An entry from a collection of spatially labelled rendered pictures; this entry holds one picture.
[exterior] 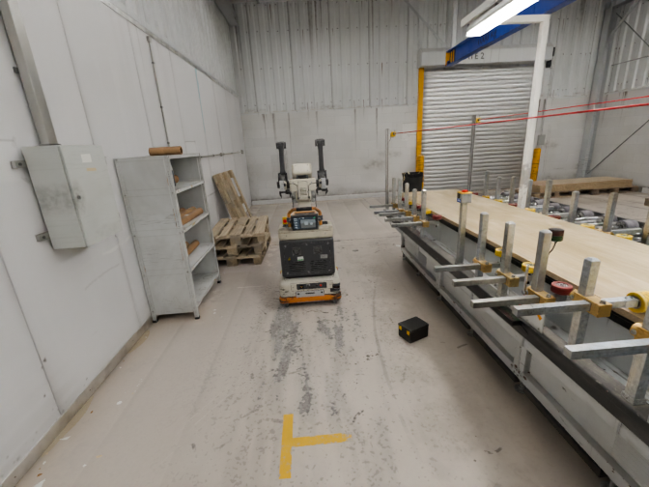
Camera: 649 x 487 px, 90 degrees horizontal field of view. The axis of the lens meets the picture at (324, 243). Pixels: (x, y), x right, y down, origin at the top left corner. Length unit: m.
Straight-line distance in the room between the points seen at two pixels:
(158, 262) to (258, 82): 6.87
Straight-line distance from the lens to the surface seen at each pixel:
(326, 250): 3.20
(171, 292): 3.42
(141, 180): 3.21
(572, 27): 11.98
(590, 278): 1.56
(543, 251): 1.73
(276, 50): 9.55
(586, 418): 2.19
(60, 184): 2.43
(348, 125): 9.34
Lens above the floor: 1.58
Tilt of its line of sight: 17 degrees down
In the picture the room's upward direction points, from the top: 3 degrees counter-clockwise
